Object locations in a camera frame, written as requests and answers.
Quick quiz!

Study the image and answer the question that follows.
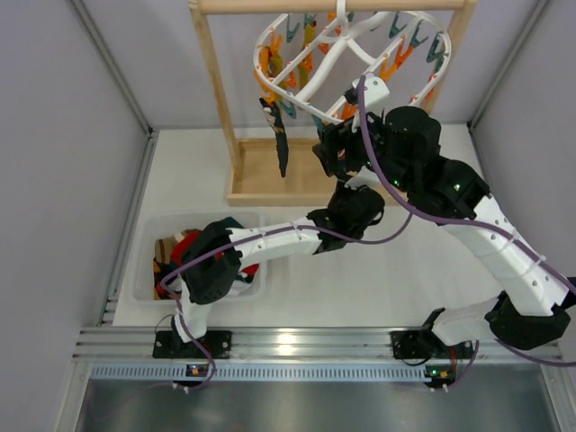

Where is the dark navy sock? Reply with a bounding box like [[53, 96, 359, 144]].
[[259, 97, 289, 178]]

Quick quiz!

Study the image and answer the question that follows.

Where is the white clip hanger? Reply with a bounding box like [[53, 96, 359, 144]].
[[252, 2, 455, 124]]

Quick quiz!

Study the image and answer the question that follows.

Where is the red sock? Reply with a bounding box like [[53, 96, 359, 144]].
[[239, 264, 259, 279], [170, 229, 202, 267]]

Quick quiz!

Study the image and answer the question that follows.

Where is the dark patterned sock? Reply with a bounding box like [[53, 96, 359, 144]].
[[312, 115, 325, 140]]

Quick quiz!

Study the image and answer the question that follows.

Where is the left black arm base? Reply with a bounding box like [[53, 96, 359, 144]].
[[152, 330, 232, 359]]

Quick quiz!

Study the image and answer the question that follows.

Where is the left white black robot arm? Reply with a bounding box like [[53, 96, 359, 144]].
[[170, 185, 385, 347]]

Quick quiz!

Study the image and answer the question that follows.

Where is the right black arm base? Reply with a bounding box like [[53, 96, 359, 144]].
[[390, 329, 474, 360]]

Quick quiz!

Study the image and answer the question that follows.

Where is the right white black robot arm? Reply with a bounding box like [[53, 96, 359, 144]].
[[313, 106, 575, 353]]

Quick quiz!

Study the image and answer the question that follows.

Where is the wooden hanger stand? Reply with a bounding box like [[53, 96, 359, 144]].
[[189, 1, 476, 207]]

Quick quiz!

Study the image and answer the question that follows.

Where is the mustard yellow sock right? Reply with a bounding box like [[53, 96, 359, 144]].
[[297, 20, 316, 91]]

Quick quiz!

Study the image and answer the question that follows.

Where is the mustard yellow sock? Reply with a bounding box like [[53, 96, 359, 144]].
[[267, 46, 284, 78], [297, 20, 316, 91]]

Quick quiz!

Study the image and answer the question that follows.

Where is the mustard yellow sock left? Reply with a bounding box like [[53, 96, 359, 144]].
[[267, 46, 284, 78]]

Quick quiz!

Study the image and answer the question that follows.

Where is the green christmas sock in bin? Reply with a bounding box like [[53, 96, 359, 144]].
[[220, 216, 244, 230]]

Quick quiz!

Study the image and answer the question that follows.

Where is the translucent plastic bin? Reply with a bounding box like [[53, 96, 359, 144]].
[[126, 208, 265, 307]]

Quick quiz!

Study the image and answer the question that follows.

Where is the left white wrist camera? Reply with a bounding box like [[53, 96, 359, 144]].
[[345, 166, 379, 190]]

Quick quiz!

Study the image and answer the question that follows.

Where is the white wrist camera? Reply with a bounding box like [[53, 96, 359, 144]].
[[344, 73, 390, 132], [345, 166, 379, 190]]

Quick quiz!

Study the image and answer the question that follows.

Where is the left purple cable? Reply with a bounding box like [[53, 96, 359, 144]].
[[159, 211, 413, 388]]

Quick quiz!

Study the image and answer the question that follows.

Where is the purple cable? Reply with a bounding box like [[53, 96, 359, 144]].
[[159, 211, 413, 388], [355, 74, 576, 368]]

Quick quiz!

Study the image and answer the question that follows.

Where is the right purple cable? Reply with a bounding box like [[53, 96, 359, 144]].
[[355, 74, 576, 368]]

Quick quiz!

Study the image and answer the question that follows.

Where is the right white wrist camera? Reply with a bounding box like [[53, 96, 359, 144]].
[[344, 73, 390, 132]]

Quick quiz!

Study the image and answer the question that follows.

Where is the aluminium rail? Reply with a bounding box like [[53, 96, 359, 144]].
[[71, 327, 559, 361]]

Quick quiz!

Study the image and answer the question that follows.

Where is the perforated cable duct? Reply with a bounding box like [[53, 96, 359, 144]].
[[90, 362, 454, 383]]

